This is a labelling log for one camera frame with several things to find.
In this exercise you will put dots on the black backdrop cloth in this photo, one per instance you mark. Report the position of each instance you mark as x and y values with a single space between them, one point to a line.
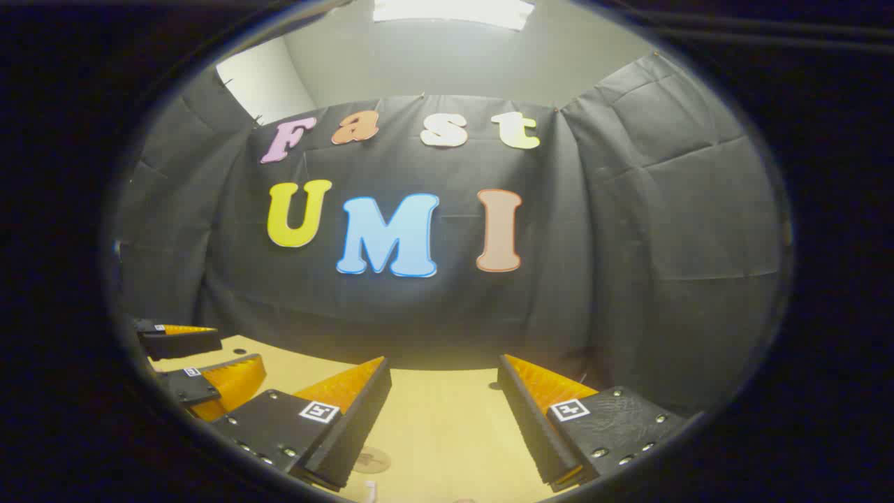
628 244

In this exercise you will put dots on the wooden desktop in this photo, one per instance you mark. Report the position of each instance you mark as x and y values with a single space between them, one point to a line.
447 419

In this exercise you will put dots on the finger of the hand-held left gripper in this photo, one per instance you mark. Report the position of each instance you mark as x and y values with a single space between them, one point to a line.
181 342
230 381

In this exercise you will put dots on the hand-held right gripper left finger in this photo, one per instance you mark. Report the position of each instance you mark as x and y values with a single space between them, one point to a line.
360 419

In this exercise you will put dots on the round cork coaster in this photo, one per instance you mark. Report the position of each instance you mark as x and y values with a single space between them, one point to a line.
371 461

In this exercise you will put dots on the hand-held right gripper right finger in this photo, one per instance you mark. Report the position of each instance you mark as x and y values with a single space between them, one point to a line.
527 419

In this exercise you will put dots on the ceiling light panel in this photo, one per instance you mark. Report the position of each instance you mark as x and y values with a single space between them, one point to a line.
454 12

